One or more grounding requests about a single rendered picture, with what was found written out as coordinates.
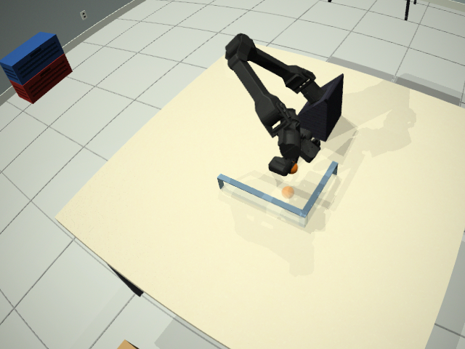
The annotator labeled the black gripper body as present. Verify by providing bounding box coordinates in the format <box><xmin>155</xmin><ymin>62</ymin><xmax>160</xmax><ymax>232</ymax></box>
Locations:
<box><xmin>268</xmin><ymin>128</ymin><xmax>313</xmax><ymax>177</ymax></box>

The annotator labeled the blue-grey l-shaped bar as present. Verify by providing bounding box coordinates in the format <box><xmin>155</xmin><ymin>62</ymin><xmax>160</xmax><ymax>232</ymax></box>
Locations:
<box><xmin>217</xmin><ymin>161</ymin><xmax>339</xmax><ymax>218</ymax></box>

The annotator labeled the low clear corner wall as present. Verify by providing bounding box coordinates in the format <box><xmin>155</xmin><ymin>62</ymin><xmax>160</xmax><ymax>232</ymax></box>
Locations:
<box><xmin>218</xmin><ymin>165</ymin><xmax>338</xmax><ymax>228</ymax></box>

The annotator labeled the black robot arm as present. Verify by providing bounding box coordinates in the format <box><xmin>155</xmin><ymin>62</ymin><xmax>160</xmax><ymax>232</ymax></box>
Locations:
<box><xmin>225</xmin><ymin>33</ymin><xmax>327</xmax><ymax>163</ymax></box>

